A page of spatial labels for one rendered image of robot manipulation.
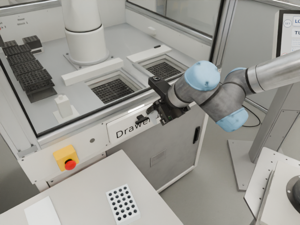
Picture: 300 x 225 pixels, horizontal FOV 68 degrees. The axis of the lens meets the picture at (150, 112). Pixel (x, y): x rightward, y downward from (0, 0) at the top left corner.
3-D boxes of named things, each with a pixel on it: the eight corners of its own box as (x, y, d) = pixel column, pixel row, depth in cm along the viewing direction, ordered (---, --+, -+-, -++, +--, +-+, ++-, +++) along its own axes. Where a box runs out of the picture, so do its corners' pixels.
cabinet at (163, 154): (198, 170, 180) (218, 89, 128) (79, 255, 135) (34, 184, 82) (135, 109, 238) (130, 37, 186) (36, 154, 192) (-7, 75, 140)
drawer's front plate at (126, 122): (164, 117, 107) (165, 99, 100) (111, 144, 94) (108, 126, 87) (161, 115, 108) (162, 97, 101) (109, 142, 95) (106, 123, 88)
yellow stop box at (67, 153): (80, 164, 84) (76, 152, 79) (62, 173, 81) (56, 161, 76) (75, 155, 87) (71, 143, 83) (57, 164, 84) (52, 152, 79)
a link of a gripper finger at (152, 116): (147, 130, 81) (159, 122, 74) (139, 116, 82) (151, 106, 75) (153, 127, 83) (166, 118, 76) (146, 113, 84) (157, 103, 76)
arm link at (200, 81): (214, 95, 50) (187, 69, 50) (189, 110, 60) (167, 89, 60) (229, 76, 54) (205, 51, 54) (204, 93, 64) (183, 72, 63)
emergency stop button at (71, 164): (77, 167, 81) (75, 160, 78) (67, 173, 79) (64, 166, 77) (74, 162, 83) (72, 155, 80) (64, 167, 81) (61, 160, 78)
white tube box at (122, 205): (140, 218, 77) (140, 213, 74) (118, 229, 74) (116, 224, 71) (127, 188, 85) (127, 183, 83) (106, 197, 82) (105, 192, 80)
